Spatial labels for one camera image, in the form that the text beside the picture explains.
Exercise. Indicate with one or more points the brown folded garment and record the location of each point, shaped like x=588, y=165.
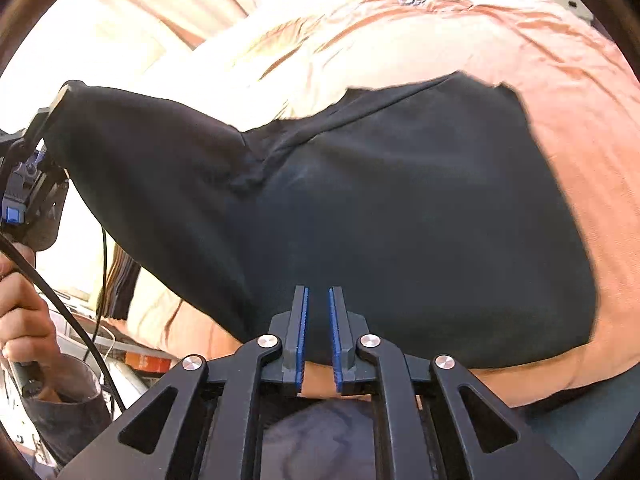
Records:
x=109, y=285

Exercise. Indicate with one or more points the person's leg in printed pants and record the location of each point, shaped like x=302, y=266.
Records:
x=320, y=440

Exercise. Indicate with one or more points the cream padded headboard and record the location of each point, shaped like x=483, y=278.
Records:
x=100, y=50

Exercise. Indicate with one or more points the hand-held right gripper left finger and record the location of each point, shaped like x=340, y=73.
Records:
x=301, y=340

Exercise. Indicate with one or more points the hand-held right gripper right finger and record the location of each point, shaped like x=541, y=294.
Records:
x=334, y=340

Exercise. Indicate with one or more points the orange blanket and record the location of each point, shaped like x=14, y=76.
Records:
x=575, y=110

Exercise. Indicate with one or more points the person's left hand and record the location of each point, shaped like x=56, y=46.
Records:
x=22, y=310

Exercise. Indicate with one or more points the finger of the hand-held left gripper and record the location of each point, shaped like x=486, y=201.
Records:
x=47, y=112

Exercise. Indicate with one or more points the orange box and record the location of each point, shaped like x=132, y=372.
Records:
x=145, y=360

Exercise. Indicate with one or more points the black long-sleeve shirt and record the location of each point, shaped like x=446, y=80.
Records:
x=400, y=210

